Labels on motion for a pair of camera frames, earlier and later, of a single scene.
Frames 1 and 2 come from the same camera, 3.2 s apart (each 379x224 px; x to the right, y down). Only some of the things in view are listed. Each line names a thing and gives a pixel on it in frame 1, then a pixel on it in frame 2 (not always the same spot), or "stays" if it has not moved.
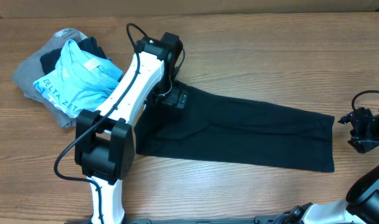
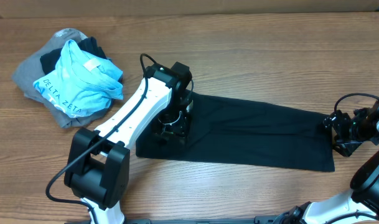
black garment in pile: (48, 62) stays
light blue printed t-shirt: (81, 81) stays
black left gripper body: (168, 93) → (172, 122)
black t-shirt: (218, 127) stays
